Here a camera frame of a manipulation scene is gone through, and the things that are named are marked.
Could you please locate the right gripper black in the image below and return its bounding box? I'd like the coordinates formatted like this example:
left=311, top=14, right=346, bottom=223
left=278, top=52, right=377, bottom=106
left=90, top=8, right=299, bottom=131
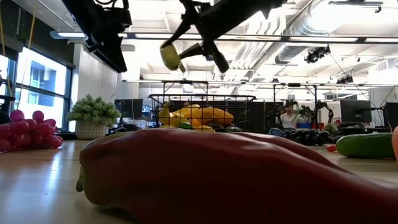
left=160, top=0, right=249, bottom=74

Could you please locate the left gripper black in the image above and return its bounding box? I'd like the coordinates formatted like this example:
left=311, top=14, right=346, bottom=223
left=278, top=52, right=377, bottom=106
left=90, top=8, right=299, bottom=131
left=61, top=0, right=133, bottom=74

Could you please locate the yellow fruit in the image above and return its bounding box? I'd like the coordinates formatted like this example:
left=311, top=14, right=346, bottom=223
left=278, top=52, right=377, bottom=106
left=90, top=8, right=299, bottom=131
left=172, top=104, right=201, bottom=127

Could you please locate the orange crinkled fruit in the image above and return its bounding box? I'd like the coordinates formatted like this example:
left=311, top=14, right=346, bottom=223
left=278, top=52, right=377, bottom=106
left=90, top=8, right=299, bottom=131
left=190, top=107, right=234, bottom=128

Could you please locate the black computer monitor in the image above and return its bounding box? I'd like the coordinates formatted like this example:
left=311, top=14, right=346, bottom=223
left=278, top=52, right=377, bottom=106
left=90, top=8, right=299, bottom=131
left=340, top=99, right=373, bottom=123
left=384, top=101, right=398, bottom=125
left=114, top=98, right=144, bottom=118

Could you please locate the green plant in white pot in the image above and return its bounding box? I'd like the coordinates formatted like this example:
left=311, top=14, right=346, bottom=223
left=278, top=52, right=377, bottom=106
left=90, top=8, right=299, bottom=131
left=67, top=94, right=123, bottom=140

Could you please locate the pink grapes bunch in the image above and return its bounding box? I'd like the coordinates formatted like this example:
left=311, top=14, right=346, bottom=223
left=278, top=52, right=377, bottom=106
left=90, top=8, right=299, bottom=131
left=0, top=109, right=65, bottom=153

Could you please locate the black spotlight cluster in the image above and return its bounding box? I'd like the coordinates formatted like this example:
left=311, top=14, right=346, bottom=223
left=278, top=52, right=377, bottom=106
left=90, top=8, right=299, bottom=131
left=336, top=74, right=354, bottom=85
left=303, top=45, right=331, bottom=65

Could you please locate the long ceiling light strip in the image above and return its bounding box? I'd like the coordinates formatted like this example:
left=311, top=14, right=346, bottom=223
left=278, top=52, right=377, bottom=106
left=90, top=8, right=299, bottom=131
left=49, top=30, right=398, bottom=44

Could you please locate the black grapes bunch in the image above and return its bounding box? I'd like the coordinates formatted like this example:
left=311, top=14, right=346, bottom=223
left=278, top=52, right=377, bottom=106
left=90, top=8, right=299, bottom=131
left=269, top=126, right=341, bottom=146

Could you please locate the green cucumber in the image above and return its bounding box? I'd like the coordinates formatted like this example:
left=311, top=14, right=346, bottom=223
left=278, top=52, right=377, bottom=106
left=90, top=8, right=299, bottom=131
left=335, top=133, right=397, bottom=159

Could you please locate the small orange tangerine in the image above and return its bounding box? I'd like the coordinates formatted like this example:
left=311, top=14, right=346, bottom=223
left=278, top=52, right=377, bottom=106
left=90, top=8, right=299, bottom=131
left=391, top=126, right=398, bottom=164

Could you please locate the black metal gantry frame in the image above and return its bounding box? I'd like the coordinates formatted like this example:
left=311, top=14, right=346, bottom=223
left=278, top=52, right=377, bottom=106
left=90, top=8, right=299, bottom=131
left=161, top=80, right=318, bottom=110

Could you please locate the black wire basket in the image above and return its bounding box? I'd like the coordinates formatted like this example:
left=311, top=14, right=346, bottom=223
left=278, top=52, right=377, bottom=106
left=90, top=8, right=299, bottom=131
left=148, top=93, right=257, bottom=133

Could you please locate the black partition wall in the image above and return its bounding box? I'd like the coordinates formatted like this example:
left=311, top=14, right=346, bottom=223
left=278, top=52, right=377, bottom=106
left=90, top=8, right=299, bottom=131
left=248, top=100, right=284, bottom=131

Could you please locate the silver ventilation duct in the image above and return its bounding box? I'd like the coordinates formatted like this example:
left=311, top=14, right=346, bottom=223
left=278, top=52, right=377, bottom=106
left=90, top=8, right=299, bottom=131
left=233, top=0, right=346, bottom=91

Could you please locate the black ceiling rail fixture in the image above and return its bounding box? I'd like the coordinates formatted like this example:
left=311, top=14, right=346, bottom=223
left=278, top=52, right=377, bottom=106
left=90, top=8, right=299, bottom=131
left=328, top=0, right=384, bottom=14

